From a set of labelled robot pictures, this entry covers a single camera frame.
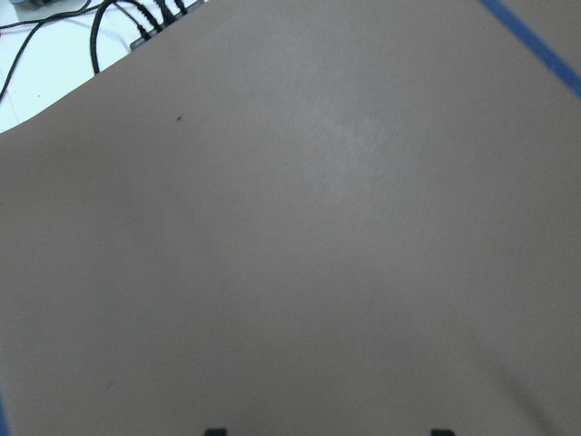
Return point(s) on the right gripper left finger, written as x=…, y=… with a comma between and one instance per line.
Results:
x=215, y=432

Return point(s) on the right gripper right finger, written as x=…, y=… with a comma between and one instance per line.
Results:
x=441, y=432

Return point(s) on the grey usb hub near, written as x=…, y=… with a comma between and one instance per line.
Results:
x=165, y=13

